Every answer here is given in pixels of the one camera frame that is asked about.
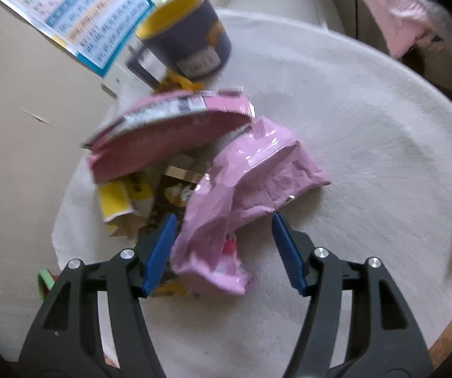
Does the pink bedding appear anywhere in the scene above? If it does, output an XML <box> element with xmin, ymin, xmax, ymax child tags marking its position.
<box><xmin>338</xmin><ymin>0</ymin><xmax>452</xmax><ymax>62</ymax></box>

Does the pink snack packet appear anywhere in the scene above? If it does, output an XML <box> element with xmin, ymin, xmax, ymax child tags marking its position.
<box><xmin>82</xmin><ymin>90</ymin><xmax>255</xmax><ymax>183</ymax></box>

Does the dark blue yellow mug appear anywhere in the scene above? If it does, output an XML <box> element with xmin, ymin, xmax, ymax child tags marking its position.
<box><xmin>126</xmin><ymin>0</ymin><xmax>232</xmax><ymax>89</ymax></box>

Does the white table cloth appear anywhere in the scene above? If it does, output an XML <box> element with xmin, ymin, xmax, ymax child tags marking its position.
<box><xmin>50</xmin><ymin>5</ymin><xmax>452</xmax><ymax>378</ymax></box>

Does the colourful wall poster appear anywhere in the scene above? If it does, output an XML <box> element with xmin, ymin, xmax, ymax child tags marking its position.
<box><xmin>0</xmin><ymin>0</ymin><xmax>166</xmax><ymax>77</ymax></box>

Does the yellow candy wrapper by mug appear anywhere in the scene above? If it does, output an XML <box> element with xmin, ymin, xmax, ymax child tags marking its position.
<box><xmin>153</xmin><ymin>71</ymin><xmax>204</xmax><ymax>94</ymax></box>

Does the yellow white paper packet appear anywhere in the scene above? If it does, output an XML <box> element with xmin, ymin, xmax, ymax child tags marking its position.
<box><xmin>97</xmin><ymin>172</ymin><xmax>154</xmax><ymax>240</ymax></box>

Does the white wall socket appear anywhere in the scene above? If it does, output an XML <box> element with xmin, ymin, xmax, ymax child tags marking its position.
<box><xmin>101</xmin><ymin>61</ymin><xmax>138</xmax><ymax>98</ymax></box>

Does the green red trash bin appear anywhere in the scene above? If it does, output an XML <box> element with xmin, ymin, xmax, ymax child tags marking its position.
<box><xmin>37</xmin><ymin>269</ymin><xmax>58</xmax><ymax>301</ymax></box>

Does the dark brown small box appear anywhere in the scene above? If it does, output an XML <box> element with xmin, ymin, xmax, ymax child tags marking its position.
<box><xmin>139</xmin><ymin>166</ymin><xmax>203</xmax><ymax>236</ymax></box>

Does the pink snack bag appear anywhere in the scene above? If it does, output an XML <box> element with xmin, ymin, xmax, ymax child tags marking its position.
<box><xmin>170</xmin><ymin>117</ymin><xmax>330</xmax><ymax>295</ymax></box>

